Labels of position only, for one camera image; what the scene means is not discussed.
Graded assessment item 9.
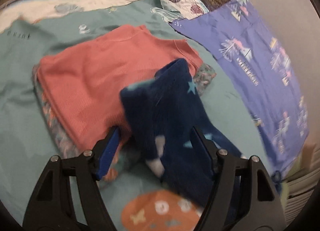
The navy fleece star garment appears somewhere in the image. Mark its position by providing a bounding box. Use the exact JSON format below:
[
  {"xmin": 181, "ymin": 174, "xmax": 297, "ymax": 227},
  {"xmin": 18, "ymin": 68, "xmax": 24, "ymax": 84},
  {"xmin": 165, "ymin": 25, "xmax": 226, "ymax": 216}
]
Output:
[{"xmin": 120, "ymin": 59, "xmax": 241, "ymax": 207}]

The folded floral patterned garment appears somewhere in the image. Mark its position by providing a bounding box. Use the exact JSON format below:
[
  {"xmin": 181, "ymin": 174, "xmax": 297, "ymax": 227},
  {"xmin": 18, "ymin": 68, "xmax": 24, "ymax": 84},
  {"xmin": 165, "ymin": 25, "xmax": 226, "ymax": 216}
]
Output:
[{"xmin": 32, "ymin": 63, "xmax": 216, "ymax": 182}]

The folded coral red garment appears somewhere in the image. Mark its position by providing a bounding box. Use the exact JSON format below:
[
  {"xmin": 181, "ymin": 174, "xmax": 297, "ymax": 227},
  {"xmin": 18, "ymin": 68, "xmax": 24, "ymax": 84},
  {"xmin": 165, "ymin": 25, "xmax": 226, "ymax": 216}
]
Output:
[{"xmin": 37, "ymin": 24, "xmax": 203, "ymax": 151}]

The teal printed bed sheet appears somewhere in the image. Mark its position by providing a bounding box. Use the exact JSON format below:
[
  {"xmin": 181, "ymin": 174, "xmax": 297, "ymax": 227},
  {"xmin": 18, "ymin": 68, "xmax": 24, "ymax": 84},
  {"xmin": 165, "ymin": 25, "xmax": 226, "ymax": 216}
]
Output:
[{"xmin": 1, "ymin": 0, "xmax": 273, "ymax": 223}]

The purple tree print sheet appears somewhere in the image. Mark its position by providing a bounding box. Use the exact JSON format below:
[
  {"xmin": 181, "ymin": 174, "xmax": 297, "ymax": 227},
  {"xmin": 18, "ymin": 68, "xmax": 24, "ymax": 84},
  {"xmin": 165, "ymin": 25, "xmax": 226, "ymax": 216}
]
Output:
[{"xmin": 171, "ymin": 0, "xmax": 309, "ymax": 176}]

